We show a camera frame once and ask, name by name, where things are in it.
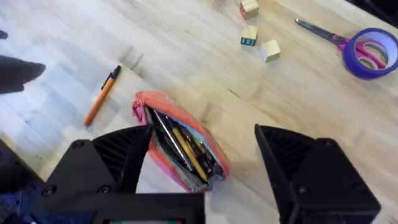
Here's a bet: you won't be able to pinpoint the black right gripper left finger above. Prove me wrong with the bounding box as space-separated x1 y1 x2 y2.
30 124 154 215

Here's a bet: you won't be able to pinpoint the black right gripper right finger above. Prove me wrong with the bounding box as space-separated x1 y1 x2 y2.
254 123 382 224

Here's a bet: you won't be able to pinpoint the pink zip bag with pens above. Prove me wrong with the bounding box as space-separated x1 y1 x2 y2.
131 90 230 194

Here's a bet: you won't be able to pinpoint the orange pen with black clip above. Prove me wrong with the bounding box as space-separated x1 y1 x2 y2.
83 65 122 127

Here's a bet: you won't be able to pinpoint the blue tape roll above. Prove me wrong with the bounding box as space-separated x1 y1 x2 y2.
341 27 398 80

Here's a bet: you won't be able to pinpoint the plain wooden block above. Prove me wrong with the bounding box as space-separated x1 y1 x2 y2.
259 39 282 63

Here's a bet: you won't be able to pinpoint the wooden block with teal side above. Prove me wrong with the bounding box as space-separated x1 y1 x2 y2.
240 24 259 47

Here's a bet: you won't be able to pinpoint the wooden block with red side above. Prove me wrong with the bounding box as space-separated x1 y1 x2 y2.
239 0 260 21

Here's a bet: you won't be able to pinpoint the scissors with pink handles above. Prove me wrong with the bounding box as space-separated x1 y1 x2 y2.
295 17 388 70

